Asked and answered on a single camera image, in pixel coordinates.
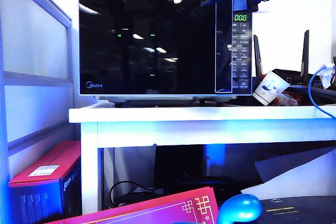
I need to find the red white packet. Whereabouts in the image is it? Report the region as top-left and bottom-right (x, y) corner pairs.
(274, 92), (302, 106)

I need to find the white foam sheet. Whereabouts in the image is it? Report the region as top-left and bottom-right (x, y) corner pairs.
(240, 150), (336, 201)

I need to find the black box with gold print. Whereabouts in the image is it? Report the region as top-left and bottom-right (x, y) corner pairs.
(256, 195), (336, 224)

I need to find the black glass microwave door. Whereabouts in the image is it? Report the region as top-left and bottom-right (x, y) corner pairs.
(78, 0), (234, 96)

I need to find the white table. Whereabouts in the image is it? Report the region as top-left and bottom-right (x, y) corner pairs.
(68, 102), (336, 216)

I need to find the pink gift box gold pattern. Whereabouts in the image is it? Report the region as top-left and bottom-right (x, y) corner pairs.
(44, 186), (219, 224)

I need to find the blue network cable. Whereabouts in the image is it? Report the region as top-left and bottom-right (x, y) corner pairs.
(308, 65), (336, 119)

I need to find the black Midea microwave oven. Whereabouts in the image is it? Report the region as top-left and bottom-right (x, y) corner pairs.
(94, 0), (253, 108)

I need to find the red black cardboard box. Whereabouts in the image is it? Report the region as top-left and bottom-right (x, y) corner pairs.
(9, 141), (82, 224)

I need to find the black router with antennas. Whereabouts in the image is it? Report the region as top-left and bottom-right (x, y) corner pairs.
(252, 29), (336, 105)

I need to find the white tape tag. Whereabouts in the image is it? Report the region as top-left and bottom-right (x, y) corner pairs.
(320, 62), (336, 90)

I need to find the shiny blue oval object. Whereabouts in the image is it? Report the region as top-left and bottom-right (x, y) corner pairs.
(216, 194), (263, 224)

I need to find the white framed partition panel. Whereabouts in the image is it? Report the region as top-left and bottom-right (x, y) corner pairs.
(0, 0), (74, 224)

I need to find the white paper cup blue print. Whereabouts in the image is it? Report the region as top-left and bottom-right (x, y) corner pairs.
(252, 71), (291, 106)

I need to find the black cable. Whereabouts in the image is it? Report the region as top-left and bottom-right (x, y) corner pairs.
(109, 180), (163, 208)

